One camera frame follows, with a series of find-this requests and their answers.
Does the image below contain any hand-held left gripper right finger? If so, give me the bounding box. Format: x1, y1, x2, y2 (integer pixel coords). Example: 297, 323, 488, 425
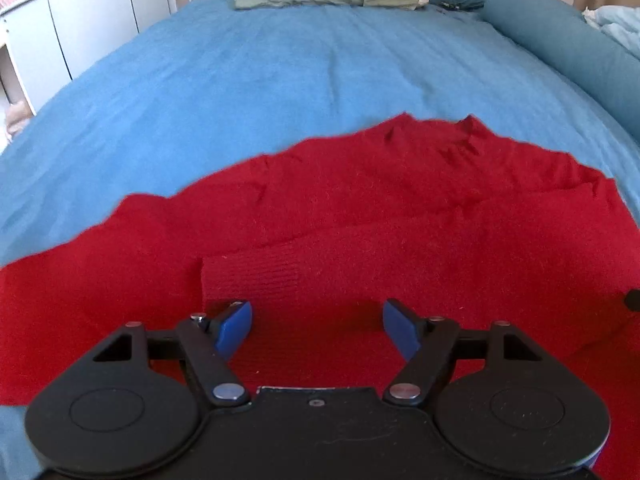
382, 298, 543, 407

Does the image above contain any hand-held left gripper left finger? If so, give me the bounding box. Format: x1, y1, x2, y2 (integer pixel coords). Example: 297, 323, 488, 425
91, 300, 254, 407

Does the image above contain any red knit sweater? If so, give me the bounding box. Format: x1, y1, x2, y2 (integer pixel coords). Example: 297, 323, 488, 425
0, 114, 640, 480

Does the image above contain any blue bed blanket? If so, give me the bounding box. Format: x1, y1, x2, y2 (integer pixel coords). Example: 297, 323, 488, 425
0, 0, 640, 480

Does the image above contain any teal bolster pillow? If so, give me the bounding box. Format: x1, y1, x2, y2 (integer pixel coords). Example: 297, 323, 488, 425
414, 0, 640, 133

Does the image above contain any light blue crumpled cloth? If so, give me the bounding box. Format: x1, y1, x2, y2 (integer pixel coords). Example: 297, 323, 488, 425
581, 5, 640, 61

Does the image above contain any white wardrobe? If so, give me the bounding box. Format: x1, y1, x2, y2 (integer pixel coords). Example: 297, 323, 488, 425
0, 0, 178, 116

